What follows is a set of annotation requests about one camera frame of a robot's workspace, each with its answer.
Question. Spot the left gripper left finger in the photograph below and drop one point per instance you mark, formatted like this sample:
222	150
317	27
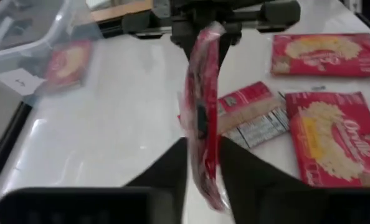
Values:
169	180

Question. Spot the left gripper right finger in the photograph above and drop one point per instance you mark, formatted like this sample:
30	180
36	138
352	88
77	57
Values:
259	193

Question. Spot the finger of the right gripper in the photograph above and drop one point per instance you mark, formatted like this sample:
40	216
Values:
186	45
228	46

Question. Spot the red popcorn bag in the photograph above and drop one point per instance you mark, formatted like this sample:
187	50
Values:
253	118
334	140
325	59
203	93
66	65

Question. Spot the white label with arrow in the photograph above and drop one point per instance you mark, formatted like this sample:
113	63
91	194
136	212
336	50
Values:
20	81

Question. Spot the clear plastic bin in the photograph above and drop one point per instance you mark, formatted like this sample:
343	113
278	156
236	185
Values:
4	18

